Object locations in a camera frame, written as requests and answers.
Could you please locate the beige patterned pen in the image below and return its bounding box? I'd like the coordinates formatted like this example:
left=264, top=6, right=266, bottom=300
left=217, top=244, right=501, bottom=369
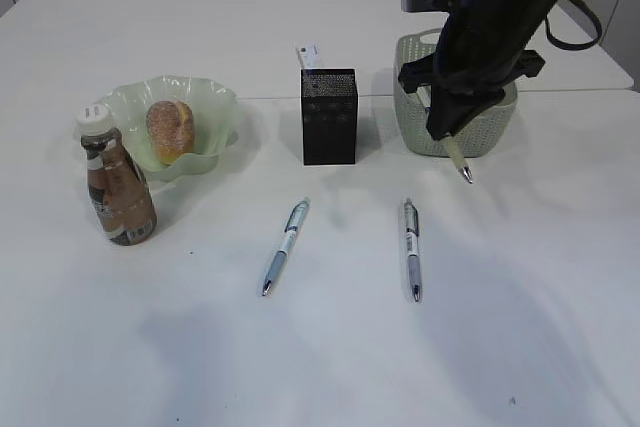
left=416, top=87, right=474, bottom=184

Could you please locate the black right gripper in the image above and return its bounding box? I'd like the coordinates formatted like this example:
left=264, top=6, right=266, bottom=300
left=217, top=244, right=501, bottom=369
left=398, top=21, right=545, bottom=141

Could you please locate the green wavy glass plate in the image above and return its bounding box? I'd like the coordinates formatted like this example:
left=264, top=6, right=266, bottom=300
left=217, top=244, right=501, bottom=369
left=99, top=75, right=243, bottom=181

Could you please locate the blue grip white pen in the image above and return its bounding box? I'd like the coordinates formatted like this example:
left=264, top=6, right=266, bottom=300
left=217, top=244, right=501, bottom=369
left=261, top=197, right=311, bottom=297

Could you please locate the brown coffee drink bottle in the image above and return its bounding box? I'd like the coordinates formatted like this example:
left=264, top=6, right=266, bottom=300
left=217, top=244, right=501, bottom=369
left=76, top=104, right=157, bottom=246

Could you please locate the grey grip patterned pen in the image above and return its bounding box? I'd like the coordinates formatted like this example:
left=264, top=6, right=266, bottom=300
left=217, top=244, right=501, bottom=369
left=403, top=198, right=422, bottom=303

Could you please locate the sugared bread roll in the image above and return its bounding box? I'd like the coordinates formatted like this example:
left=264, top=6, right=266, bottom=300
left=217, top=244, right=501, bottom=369
left=146, top=100, right=195, bottom=165

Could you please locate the transparent plastic ruler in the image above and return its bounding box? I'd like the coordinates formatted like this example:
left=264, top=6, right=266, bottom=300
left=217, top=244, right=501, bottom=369
left=296, top=44, right=323, bottom=70

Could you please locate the green plastic woven basket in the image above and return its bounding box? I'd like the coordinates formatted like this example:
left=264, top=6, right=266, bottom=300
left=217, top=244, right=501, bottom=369
left=393, top=28, right=518, bottom=158

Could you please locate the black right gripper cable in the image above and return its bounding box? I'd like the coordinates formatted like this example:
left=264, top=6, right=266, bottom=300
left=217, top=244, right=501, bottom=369
left=544, top=0, right=604, bottom=52

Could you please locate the blue black right robot arm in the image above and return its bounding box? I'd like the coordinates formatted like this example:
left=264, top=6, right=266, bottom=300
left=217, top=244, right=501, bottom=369
left=398, top=0, right=557, bottom=141

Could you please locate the black mesh pen holder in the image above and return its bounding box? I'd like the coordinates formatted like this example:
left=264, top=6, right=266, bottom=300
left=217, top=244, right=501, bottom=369
left=300, top=68, right=358, bottom=166

